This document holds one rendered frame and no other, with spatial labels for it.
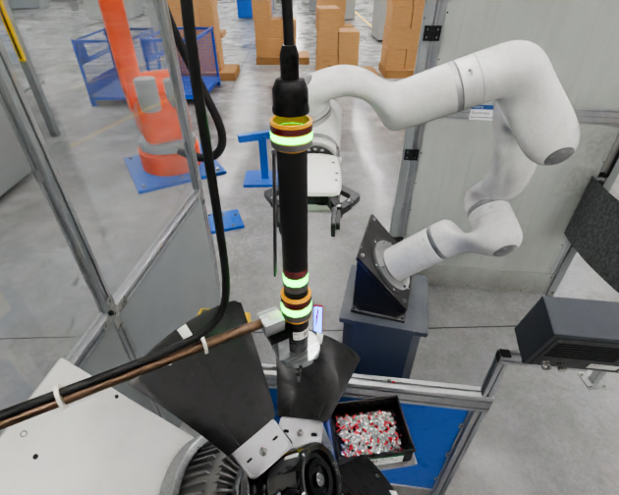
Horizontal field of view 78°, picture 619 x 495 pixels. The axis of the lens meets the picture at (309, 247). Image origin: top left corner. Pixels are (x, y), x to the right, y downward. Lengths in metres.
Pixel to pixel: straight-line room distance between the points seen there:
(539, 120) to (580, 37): 1.57
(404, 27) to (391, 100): 7.86
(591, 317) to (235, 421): 0.87
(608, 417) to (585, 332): 1.61
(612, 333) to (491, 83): 0.68
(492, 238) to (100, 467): 1.04
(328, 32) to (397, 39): 1.45
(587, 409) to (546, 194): 1.21
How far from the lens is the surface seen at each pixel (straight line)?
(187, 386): 0.72
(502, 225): 1.18
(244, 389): 0.73
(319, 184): 0.65
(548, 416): 2.56
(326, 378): 0.91
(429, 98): 0.76
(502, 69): 0.79
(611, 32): 2.47
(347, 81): 0.72
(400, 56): 8.69
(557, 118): 0.87
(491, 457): 2.31
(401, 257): 1.29
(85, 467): 0.84
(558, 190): 2.72
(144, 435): 0.89
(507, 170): 1.03
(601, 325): 1.17
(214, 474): 0.84
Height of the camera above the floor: 1.94
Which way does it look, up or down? 37 degrees down
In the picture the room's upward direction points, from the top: straight up
